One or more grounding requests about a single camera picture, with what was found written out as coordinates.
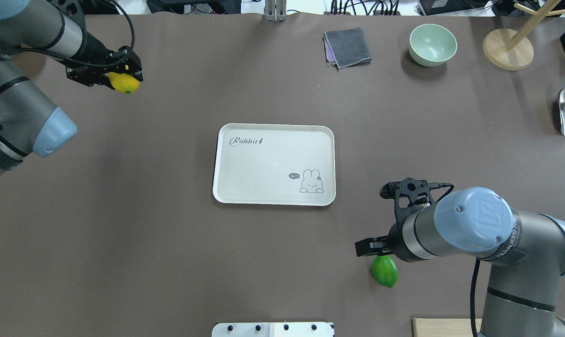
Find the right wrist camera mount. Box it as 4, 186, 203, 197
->
379, 177, 434, 224

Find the white mounting plate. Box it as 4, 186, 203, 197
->
211, 322, 336, 337

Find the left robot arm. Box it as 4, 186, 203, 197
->
0, 0, 143, 176

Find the pale green bowl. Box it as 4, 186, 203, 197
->
408, 23, 458, 67

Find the white rabbit tray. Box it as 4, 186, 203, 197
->
212, 123, 336, 206

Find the grey folded cloth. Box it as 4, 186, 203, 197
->
323, 27, 372, 70

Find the wooden board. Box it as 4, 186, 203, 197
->
411, 318, 474, 337

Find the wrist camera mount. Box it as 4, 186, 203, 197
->
47, 0, 85, 23
379, 177, 434, 224

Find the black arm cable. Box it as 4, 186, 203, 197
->
11, 0, 136, 69
423, 183, 482, 337

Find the wooden stand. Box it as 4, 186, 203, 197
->
483, 0, 565, 71

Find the metal bracket post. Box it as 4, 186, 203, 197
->
264, 0, 288, 22

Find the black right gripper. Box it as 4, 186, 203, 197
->
355, 224, 411, 262

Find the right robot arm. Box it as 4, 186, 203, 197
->
355, 179, 565, 337

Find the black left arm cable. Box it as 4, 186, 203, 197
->
11, 0, 136, 69

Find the green lemon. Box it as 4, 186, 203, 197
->
371, 256, 398, 288

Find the yellow lemon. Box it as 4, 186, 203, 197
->
107, 72, 140, 94

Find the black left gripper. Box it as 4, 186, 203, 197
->
66, 33, 143, 90

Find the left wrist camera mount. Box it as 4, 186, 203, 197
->
47, 0, 85, 23

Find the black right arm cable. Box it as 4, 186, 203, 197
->
423, 183, 482, 337

